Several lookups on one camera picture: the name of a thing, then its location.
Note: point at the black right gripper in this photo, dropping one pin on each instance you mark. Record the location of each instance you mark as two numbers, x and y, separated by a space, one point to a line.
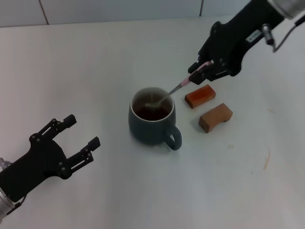
233 38

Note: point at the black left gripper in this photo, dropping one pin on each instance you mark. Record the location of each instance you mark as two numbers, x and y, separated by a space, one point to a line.
35 164

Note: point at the grey ceramic cup with tea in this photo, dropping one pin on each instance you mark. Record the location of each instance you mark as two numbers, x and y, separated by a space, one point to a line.
147 133

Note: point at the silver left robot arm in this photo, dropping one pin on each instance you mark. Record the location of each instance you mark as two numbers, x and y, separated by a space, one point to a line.
3 202

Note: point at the reddish flat wooden block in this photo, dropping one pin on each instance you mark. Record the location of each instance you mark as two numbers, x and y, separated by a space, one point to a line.
200 96

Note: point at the light notched wooden block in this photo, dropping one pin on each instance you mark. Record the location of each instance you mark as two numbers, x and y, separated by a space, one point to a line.
209 120

